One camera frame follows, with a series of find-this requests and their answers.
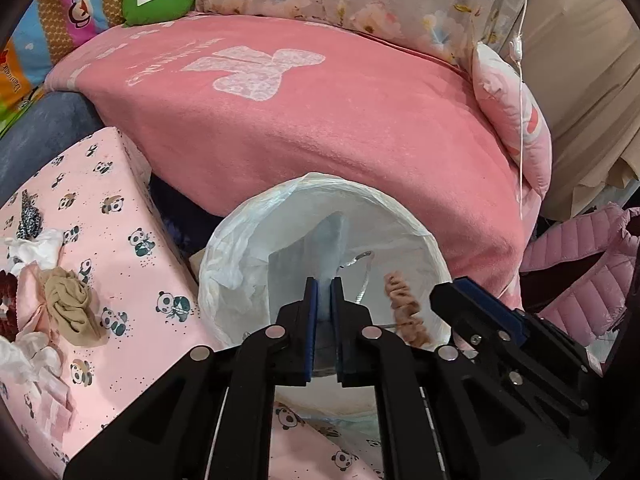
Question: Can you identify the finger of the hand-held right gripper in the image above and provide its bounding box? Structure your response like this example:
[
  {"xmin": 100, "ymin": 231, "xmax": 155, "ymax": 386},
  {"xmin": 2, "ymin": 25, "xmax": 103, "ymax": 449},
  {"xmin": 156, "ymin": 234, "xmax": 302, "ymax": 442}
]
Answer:
[{"xmin": 430, "ymin": 277, "xmax": 591, "ymax": 413}]

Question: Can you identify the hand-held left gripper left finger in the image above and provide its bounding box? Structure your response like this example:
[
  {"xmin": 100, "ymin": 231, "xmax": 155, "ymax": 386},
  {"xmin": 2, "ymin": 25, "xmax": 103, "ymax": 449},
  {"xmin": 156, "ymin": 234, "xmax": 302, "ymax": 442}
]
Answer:
[{"xmin": 64, "ymin": 280, "xmax": 321, "ymax": 480}]

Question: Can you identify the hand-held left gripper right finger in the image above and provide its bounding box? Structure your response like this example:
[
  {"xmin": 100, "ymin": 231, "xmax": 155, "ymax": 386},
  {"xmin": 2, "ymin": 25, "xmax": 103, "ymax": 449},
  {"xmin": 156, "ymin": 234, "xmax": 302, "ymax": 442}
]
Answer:
[{"xmin": 330, "ymin": 277, "xmax": 576, "ymax": 480}]

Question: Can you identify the pale blue cloth piece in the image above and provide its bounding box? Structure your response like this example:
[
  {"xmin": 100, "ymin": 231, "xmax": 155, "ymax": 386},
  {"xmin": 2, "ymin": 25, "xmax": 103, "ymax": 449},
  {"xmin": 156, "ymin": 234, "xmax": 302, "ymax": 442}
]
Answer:
[{"xmin": 267, "ymin": 210, "xmax": 351, "ymax": 366}]

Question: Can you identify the round bin with white bag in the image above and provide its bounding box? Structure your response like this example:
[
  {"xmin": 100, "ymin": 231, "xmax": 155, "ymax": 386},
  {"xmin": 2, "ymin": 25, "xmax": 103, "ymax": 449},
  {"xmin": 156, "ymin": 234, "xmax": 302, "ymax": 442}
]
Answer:
[{"xmin": 197, "ymin": 172, "xmax": 453, "ymax": 441}]

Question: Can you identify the clear plastic wrapper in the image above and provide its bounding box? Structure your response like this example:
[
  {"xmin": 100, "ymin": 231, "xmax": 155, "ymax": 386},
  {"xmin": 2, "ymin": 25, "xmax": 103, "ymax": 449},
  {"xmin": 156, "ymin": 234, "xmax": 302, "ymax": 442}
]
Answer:
[{"xmin": 340, "ymin": 250, "xmax": 377, "ymax": 307}]

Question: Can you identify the pink puffer jacket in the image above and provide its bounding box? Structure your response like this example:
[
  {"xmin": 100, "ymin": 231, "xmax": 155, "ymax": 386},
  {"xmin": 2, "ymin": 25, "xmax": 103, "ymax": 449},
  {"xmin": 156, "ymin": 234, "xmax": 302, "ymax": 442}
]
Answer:
[{"xmin": 520, "ymin": 202, "xmax": 640, "ymax": 376}]

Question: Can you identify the dark navy cloth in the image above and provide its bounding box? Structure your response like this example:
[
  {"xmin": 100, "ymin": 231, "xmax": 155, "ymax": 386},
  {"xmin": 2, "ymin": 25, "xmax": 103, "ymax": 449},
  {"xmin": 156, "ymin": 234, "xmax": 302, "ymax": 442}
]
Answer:
[{"xmin": 149, "ymin": 175, "xmax": 221, "ymax": 263}]

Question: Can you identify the pink and white pillow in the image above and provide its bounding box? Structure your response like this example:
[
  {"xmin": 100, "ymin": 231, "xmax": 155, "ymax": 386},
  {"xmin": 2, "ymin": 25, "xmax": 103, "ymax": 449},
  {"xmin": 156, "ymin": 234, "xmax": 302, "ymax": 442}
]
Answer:
[{"xmin": 472, "ymin": 42, "xmax": 553, "ymax": 196}]

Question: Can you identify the pink blanket with white print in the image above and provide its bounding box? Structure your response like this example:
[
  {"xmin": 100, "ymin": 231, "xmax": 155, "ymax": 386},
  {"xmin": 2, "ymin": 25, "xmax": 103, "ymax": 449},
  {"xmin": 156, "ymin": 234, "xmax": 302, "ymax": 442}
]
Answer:
[{"xmin": 45, "ymin": 12, "xmax": 543, "ymax": 301}]

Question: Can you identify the beige sock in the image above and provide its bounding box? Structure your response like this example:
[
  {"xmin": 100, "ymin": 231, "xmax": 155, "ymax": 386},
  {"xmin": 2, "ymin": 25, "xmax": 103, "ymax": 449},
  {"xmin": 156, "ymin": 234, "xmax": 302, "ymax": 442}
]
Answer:
[{"xmin": 42, "ymin": 267, "xmax": 108, "ymax": 348}]

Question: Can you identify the beige curtain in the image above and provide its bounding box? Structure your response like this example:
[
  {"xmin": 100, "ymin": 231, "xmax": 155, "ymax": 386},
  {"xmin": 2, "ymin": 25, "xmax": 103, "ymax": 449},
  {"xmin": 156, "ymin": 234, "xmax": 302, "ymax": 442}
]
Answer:
[{"xmin": 515, "ymin": 0, "xmax": 640, "ymax": 221}]

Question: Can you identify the pink wrapper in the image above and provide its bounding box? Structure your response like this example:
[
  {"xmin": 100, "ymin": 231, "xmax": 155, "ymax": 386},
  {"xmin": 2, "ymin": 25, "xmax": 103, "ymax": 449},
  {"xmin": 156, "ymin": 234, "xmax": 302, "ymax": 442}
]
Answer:
[{"xmin": 35, "ymin": 374, "xmax": 76, "ymax": 436}]

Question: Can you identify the pink satin cloth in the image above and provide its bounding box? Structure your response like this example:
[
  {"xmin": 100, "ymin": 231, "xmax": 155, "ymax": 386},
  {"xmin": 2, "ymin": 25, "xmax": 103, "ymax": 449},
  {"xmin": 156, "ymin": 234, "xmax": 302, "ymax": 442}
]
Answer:
[{"xmin": 15, "ymin": 264, "xmax": 51, "ymax": 336}]

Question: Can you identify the white tissue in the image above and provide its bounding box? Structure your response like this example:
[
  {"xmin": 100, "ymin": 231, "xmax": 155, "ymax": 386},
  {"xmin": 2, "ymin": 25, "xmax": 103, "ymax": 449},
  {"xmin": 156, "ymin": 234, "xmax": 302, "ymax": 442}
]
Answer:
[{"xmin": 0, "ymin": 229, "xmax": 63, "ymax": 267}]

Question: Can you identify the pile of white pink socks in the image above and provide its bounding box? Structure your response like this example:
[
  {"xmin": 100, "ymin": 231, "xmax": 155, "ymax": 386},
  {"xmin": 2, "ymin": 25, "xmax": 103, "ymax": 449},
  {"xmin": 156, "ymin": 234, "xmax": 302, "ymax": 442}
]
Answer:
[{"xmin": 0, "ymin": 335, "xmax": 63, "ymax": 386}]

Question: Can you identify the leopard print sock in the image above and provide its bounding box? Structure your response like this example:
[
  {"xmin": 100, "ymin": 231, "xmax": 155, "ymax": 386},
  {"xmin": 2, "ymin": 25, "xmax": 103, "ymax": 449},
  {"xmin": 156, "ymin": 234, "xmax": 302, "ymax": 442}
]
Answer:
[{"xmin": 15, "ymin": 192, "xmax": 46, "ymax": 241}]

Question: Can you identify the dark red cloth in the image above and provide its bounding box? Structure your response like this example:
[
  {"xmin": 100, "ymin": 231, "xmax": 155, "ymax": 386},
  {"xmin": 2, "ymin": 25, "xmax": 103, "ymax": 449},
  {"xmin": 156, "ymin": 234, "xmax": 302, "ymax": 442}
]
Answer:
[{"xmin": 0, "ymin": 270, "xmax": 21, "ymax": 341}]

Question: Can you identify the blue velvet cushion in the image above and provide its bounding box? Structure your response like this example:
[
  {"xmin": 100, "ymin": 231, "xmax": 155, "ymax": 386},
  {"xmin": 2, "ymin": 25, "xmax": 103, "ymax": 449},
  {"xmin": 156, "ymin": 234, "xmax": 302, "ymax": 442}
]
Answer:
[{"xmin": 0, "ymin": 91, "xmax": 103, "ymax": 206}]

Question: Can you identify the colourful monkey print quilt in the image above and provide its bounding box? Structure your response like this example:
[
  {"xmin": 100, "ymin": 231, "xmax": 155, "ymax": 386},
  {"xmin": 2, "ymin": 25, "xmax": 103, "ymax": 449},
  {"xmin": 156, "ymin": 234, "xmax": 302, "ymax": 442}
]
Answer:
[{"xmin": 0, "ymin": 0, "xmax": 146, "ymax": 131}]

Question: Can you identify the white cord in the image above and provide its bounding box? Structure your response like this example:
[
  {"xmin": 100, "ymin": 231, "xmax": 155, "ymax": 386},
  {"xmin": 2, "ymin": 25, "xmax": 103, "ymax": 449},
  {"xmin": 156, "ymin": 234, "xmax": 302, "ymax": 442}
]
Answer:
[{"xmin": 510, "ymin": 0, "xmax": 532, "ymax": 221}]

